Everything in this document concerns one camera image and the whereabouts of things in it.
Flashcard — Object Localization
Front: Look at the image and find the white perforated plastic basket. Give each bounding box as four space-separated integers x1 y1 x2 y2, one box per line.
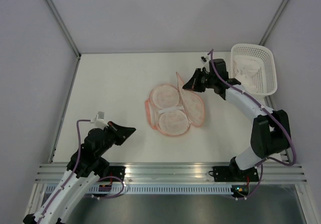
229 44 277 99

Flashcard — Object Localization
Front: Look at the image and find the white slotted cable duct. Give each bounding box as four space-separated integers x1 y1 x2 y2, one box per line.
87 184 233 195

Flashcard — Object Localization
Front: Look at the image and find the aluminium mounting rail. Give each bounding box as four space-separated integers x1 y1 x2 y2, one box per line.
35 162 307 185

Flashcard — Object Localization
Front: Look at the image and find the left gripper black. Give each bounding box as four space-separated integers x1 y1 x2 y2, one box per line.
96 121 136 158

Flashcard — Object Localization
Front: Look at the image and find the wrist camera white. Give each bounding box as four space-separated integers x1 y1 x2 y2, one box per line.
201 55 210 68
90 111 107 129

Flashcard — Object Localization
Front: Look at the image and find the white bra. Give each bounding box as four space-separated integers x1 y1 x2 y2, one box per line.
234 55 262 93

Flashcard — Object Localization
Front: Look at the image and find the floral mesh laundry bag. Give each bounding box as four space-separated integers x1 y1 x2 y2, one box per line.
144 73 205 137

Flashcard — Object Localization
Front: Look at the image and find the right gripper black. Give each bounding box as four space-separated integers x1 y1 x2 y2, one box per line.
183 68 216 93

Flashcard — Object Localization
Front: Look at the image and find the aluminium frame post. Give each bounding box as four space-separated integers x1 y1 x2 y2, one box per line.
258 0 290 46
44 0 81 60

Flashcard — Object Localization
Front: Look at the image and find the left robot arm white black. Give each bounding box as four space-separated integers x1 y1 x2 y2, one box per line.
23 121 136 223

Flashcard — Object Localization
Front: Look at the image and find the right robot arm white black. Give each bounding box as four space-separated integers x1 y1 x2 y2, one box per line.
182 59 293 181

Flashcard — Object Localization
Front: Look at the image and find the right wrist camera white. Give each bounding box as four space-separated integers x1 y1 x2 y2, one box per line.
201 55 210 68

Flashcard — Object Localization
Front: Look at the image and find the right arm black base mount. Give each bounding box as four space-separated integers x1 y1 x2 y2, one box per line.
208 166 259 183

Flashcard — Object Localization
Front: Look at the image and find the right aluminium frame post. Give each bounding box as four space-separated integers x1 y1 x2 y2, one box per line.
258 0 290 46

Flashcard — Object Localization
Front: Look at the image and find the left aluminium frame post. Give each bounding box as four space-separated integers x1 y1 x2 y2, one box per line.
44 0 81 60

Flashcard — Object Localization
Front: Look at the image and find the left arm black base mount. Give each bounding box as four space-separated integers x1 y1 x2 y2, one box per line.
98 166 126 185

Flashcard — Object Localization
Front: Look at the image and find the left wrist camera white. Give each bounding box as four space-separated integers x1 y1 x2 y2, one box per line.
90 111 107 129

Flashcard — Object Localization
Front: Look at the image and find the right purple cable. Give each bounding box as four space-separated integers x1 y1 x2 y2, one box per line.
209 49 298 201

